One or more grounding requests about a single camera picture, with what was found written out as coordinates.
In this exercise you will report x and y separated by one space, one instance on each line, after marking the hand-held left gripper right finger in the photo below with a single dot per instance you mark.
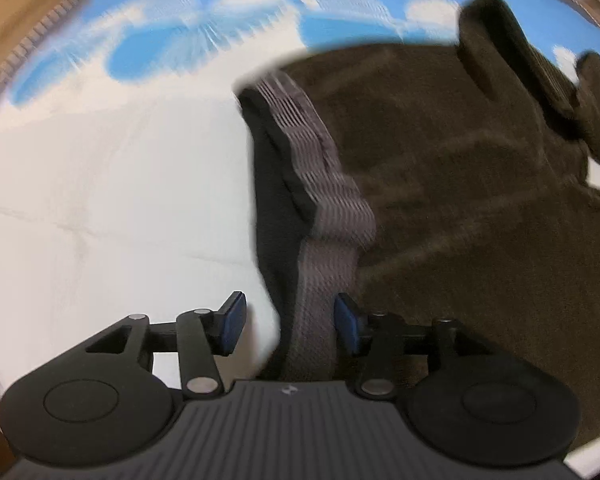
347 327

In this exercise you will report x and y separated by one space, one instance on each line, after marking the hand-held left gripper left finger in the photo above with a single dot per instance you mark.
233 322

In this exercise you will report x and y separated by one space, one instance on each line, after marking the blue and white printed blanket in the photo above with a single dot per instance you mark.
105 185

